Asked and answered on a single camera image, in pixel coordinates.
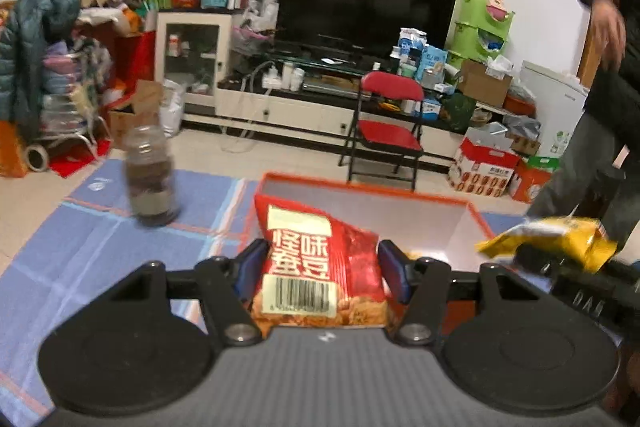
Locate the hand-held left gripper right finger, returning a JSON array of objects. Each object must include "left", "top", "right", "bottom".
[{"left": 377, "top": 238, "right": 549, "bottom": 348}]

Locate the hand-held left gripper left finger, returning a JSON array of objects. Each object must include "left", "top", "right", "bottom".
[{"left": 107, "top": 238, "right": 271, "bottom": 348}]

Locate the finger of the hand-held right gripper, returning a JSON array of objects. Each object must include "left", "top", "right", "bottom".
[{"left": 515, "top": 244, "right": 581, "bottom": 281}]

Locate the yellow snack packet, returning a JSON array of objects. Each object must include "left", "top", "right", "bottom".
[{"left": 475, "top": 216, "right": 619, "bottom": 274}]

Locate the red snack packet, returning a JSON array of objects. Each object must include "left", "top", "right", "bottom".
[{"left": 248, "top": 193, "right": 390, "bottom": 339}]

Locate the orange cardboard box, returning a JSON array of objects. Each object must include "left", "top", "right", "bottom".
[{"left": 240, "top": 172, "right": 501, "bottom": 338}]

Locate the orange carton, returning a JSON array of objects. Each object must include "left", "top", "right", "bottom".
[{"left": 510, "top": 154, "right": 562, "bottom": 204}]

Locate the red and white carton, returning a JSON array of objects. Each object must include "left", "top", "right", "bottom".
[{"left": 446, "top": 127, "right": 521, "bottom": 198}]

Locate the blue checked tablecloth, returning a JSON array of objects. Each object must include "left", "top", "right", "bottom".
[{"left": 0, "top": 157, "right": 640, "bottom": 427}]

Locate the white chest freezer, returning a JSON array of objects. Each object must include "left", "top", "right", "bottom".
[{"left": 520, "top": 59, "right": 589, "bottom": 158}]

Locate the black and white TV stand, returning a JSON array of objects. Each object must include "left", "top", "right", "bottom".
[{"left": 182, "top": 51, "right": 482, "bottom": 168}]

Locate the white plastic bag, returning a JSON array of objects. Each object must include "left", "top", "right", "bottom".
[{"left": 161, "top": 79, "right": 185, "bottom": 138}]

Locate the red folding chair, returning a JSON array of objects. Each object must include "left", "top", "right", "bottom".
[{"left": 338, "top": 71, "right": 426, "bottom": 192}]

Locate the open brown cardboard box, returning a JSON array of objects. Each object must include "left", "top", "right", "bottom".
[{"left": 107, "top": 79, "right": 167, "bottom": 151}]

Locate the blue tissue pack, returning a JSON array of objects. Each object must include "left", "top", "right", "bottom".
[{"left": 421, "top": 45, "right": 449, "bottom": 88}]

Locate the white glass-door cabinet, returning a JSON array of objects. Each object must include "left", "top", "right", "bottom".
[{"left": 154, "top": 11, "right": 234, "bottom": 98}]

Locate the green plastic storage rack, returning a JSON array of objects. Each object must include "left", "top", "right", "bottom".
[{"left": 446, "top": 0, "right": 516, "bottom": 74}]

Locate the tape roll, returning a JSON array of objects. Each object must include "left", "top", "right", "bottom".
[{"left": 23, "top": 142, "right": 51, "bottom": 173}]

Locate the orange bag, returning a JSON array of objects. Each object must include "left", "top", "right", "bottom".
[{"left": 0, "top": 119, "right": 29, "bottom": 178}]

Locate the dark teal puffer jacket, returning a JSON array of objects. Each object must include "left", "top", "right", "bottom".
[{"left": 0, "top": 0, "right": 84, "bottom": 128}]

